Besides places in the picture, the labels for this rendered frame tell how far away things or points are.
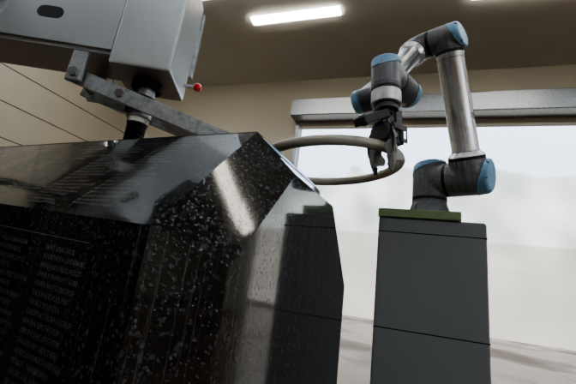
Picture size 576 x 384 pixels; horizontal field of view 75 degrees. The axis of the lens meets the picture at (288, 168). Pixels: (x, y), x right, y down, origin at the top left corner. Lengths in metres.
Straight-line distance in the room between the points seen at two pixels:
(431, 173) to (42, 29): 1.57
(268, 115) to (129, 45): 5.50
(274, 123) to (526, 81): 3.91
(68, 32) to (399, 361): 1.60
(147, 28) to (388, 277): 1.25
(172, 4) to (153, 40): 0.15
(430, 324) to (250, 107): 5.85
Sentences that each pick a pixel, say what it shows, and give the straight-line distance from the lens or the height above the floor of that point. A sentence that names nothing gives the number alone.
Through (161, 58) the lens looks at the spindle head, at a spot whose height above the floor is 1.17.
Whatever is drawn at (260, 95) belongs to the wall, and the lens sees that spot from 7.01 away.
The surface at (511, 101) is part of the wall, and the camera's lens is 6.04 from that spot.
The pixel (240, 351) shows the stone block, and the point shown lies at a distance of 0.61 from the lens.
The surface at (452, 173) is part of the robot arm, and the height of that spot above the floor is 1.07.
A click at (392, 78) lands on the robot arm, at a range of 1.18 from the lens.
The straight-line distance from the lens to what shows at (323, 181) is 1.47.
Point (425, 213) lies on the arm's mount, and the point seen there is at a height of 0.87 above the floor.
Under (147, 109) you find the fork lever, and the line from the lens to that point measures 1.29.
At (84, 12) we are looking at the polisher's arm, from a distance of 1.49.
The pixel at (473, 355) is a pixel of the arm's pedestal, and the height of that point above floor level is 0.38.
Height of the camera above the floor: 0.54
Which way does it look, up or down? 17 degrees up
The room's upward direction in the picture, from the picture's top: 8 degrees clockwise
